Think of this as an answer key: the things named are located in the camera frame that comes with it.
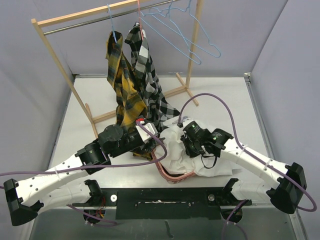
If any pink hanger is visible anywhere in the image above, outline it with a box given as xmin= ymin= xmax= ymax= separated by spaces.
xmin=136 ymin=0 xmax=144 ymax=40

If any yellow plaid shirt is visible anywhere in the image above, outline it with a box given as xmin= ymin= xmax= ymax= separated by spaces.
xmin=104 ymin=30 xmax=154 ymax=161

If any blue hanger of yellow shirt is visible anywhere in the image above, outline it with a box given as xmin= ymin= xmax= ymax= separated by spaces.
xmin=106 ymin=3 xmax=118 ymax=44

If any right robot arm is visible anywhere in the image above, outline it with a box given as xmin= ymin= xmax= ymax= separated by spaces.
xmin=181 ymin=120 xmax=307 ymax=214

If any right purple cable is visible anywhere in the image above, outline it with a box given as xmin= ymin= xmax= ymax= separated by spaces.
xmin=177 ymin=92 xmax=318 ymax=240

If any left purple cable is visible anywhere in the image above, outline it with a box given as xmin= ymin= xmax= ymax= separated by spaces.
xmin=0 ymin=123 xmax=169 ymax=228

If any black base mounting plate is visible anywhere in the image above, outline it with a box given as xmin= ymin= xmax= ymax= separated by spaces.
xmin=75 ymin=187 xmax=240 ymax=220

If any pink plastic laundry basket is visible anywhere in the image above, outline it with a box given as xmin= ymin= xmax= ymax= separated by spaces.
xmin=155 ymin=161 xmax=196 ymax=184

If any purple cable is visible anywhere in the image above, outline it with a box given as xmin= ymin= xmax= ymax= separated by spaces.
xmin=0 ymin=123 xmax=169 ymax=228
xmin=177 ymin=92 xmax=318 ymax=240

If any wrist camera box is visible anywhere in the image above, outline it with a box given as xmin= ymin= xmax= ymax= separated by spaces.
xmin=177 ymin=116 xmax=193 ymax=128
xmin=135 ymin=118 xmax=158 ymax=144

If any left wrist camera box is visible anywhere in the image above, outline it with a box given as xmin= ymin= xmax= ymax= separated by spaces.
xmin=135 ymin=118 xmax=158 ymax=144

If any metal hanging rod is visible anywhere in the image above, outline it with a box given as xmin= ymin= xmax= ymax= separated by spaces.
xmin=43 ymin=0 xmax=178 ymax=36

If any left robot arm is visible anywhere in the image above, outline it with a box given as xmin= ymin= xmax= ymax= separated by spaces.
xmin=3 ymin=121 xmax=164 ymax=226

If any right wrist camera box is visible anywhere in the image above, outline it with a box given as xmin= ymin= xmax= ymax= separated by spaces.
xmin=177 ymin=116 xmax=193 ymax=128

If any blue hanger of white shirt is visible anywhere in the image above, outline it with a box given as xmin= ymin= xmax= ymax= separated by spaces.
xmin=141 ymin=0 xmax=202 ymax=65

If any light blue wire hanger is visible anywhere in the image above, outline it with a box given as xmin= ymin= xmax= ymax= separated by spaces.
xmin=159 ymin=0 xmax=222 ymax=59

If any black white checked shirt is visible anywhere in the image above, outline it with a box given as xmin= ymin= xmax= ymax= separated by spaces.
xmin=124 ymin=22 xmax=180 ymax=132

